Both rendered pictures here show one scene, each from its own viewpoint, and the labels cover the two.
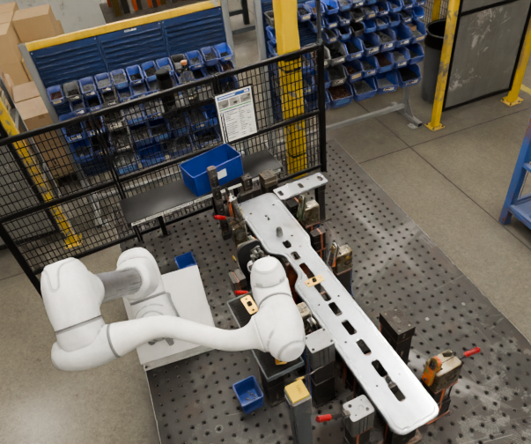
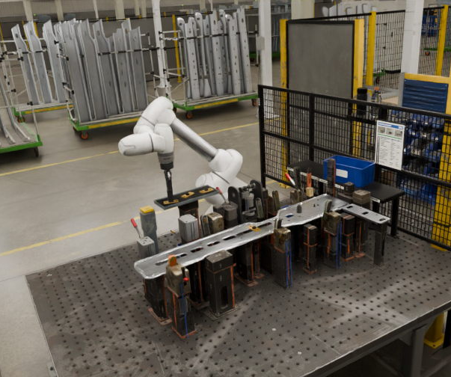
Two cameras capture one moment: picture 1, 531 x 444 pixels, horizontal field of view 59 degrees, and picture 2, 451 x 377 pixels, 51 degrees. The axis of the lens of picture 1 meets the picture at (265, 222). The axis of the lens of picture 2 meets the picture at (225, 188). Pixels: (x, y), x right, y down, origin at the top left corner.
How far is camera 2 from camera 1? 2.58 m
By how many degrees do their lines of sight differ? 66
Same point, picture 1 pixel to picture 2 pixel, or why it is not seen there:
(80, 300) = (149, 110)
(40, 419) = not seen: hidden behind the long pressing
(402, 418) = (143, 265)
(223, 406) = not seen: hidden behind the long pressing
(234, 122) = (385, 150)
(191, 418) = (176, 241)
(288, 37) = not seen: outside the picture
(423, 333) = (256, 327)
